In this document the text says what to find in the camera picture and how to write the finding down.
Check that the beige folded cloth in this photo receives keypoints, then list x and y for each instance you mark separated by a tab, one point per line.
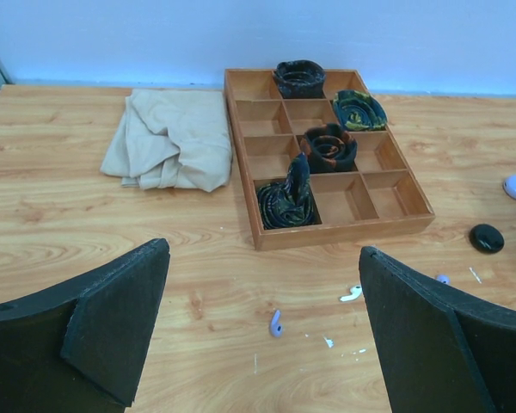
171	138

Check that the dark floral folded tie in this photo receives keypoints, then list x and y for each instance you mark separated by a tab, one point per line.
289	203

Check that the white earbud centre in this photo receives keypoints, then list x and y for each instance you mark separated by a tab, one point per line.
354	293

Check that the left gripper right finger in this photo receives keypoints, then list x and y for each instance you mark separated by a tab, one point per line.
440	349

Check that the black earbud case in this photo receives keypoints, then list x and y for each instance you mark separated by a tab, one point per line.
486	239

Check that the black orange rolled tie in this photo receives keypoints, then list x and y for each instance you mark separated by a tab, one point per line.
329	149

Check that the purple earbud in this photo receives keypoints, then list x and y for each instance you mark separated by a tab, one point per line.
443	279
275	327

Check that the blue yellow rolled tie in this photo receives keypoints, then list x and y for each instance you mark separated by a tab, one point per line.
358	111

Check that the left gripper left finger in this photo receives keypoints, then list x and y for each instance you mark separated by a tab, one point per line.
81	345

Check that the black rolled tie top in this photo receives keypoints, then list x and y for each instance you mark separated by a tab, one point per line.
299	79

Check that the wooden compartment tray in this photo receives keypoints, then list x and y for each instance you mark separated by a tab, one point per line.
380	197

